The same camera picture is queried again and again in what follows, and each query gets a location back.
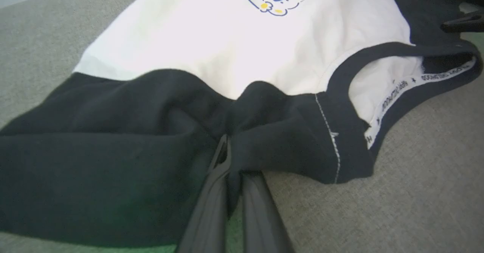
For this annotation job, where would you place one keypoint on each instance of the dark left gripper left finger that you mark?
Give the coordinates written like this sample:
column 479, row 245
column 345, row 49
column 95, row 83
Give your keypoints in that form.
column 211, row 207

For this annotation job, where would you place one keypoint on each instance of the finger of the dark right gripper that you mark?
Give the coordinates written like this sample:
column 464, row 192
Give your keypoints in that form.
column 465, row 24

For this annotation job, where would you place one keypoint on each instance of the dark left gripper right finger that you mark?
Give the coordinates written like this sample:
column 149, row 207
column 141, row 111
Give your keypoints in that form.
column 261, row 222

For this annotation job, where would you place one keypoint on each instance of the white and black t-shirt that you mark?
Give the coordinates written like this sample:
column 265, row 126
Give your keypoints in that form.
column 227, row 52

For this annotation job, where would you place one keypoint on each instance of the grey fabric sofa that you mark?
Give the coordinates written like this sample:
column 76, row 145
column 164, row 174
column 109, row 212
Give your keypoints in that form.
column 416, row 177

